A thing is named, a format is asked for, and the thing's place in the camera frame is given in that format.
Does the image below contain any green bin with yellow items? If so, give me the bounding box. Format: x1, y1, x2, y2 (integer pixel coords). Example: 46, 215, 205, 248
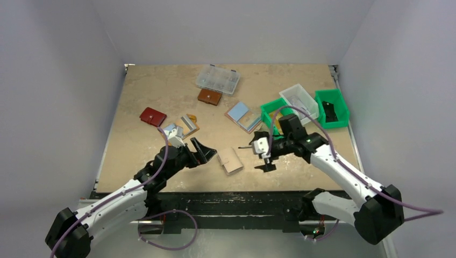
260, 98, 294, 138

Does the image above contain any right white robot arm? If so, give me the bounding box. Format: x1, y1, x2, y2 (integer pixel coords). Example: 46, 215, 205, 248
250, 114, 404, 245

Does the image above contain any brown leather card holder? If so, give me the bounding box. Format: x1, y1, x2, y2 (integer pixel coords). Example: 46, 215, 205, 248
197, 89, 222, 106

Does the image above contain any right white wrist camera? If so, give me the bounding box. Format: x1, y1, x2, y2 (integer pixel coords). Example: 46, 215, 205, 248
251, 137, 270, 159

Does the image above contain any green bin with black item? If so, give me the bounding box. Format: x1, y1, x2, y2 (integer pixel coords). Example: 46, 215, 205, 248
315, 89, 350, 129

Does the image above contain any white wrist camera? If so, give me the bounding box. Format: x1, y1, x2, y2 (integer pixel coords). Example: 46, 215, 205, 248
167, 128, 184, 148
251, 137, 270, 159

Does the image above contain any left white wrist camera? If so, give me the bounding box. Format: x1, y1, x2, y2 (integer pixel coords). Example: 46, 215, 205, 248
167, 128, 184, 148

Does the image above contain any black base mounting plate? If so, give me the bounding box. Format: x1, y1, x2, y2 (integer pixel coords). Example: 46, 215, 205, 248
89, 191, 348, 236

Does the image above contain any open orange card holder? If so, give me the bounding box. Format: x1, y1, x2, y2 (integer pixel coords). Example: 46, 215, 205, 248
163, 114, 200, 140

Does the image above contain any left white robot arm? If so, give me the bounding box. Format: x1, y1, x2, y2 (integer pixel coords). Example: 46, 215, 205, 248
45, 138, 217, 257

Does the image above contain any purple cable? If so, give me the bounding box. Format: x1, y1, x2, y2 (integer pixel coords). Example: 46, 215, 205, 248
267, 105, 444, 243
49, 126, 198, 258

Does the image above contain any clear plastic organizer box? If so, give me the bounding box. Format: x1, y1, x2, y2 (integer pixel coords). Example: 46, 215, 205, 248
196, 64, 241, 96

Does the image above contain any open pink card holder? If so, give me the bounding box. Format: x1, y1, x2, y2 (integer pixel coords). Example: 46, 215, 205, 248
225, 102, 261, 134

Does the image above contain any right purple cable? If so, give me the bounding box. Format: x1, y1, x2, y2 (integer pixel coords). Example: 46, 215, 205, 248
267, 105, 444, 243

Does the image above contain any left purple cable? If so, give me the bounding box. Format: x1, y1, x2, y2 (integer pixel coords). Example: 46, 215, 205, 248
49, 126, 198, 258

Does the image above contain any red leather card holder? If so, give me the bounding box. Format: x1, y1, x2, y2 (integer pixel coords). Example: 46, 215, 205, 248
139, 107, 167, 127

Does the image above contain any white plastic bin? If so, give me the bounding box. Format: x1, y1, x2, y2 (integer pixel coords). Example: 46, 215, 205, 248
279, 84, 319, 120

